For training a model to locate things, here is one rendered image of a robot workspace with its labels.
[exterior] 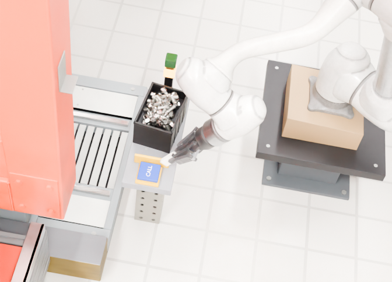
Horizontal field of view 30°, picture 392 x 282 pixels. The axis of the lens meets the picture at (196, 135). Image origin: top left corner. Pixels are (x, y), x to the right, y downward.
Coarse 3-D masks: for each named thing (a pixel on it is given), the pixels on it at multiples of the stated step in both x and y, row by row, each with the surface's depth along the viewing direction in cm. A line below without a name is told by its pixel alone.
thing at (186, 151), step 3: (189, 144) 230; (192, 144) 228; (186, 147) 232; (189, 147) 230; (183, 150) 232; (186, 150) 231; (189, 150) 231; (177, 153) 234; (180, 153) 233; (183, 153) 232; (186, 153) 232; (189, 153) 232; (174, 156) 235; (177, 156) 234
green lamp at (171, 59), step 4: (168, 52) 256; (168, 56) 255; (172, 56) 255; (176, 56) 255; (168, 60) 254; (172, 60) 254; (176, 60) 254; (164, 64) 256; (168, 64) 255; (172, 64) 255; (172, 68) 256
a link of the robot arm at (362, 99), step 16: (384, 0) 207; (384, 16) 209; (384, 32) 217; (384, 48) 228; (384, 64) 234; (368, 80) 259; (384, 80) 242; (352, 96) 266; (368, 96) 256; (384, 96) 252; (368, 112) 262; (384, 112) 256; (384, 128) 262
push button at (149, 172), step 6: (144, 162) 248; (144, 168) 247; (150, 168) 247; (156, 168) 247; (138, 174) 245; (144, 174) 245; (150, 174) 245; (156, 174) 246; (144, 180) 245; (150, 180) 244; (156, 180) 244
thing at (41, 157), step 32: (0, 0) 157; (32, 0) 156; (64, 0) 170; (0, 32) 165; (32, 32) 163; (64, 32) 177; (0, 64) 173; (32, 64) 172; (64, 64) 182; (0, 96) 183; (32, 96) 181; (64, 96) 191; (0, 128) 194; (32, 128) 191; (64, 128) 199; (32, 160) 203; (64, 160) 208; (32, 192) 215; (64, 192) 218
